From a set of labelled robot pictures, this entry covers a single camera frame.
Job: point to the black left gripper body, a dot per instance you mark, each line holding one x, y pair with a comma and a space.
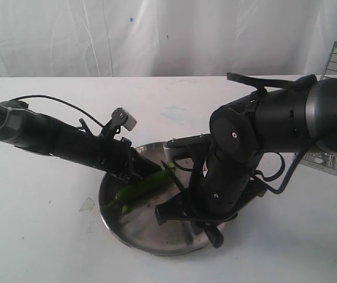
114, 156

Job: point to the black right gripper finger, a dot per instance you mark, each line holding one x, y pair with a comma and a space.
212, 232
174, 209

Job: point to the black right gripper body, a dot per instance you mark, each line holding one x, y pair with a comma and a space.
219, 189

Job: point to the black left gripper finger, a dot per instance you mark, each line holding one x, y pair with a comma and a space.
142, 166
129, 178

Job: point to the green cucumber with stem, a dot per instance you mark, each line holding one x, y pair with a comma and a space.
147, 185

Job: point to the black knife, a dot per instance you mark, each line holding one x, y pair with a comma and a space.
173, 176

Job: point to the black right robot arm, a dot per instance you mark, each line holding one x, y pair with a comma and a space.
253, 146

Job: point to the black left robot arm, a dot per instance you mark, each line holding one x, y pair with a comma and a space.
47, 136

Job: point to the dark green cucumber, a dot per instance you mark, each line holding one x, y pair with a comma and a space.
125, 209

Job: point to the round steel plate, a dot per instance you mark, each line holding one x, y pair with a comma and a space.
139, 229

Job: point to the white backdrop curtain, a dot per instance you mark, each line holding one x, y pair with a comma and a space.
164, 38

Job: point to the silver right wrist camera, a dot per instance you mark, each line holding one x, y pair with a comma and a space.
187, 147

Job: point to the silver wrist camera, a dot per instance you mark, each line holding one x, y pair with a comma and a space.
122, 118
187, 147

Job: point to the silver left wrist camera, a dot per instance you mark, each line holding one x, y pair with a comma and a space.
122, 118

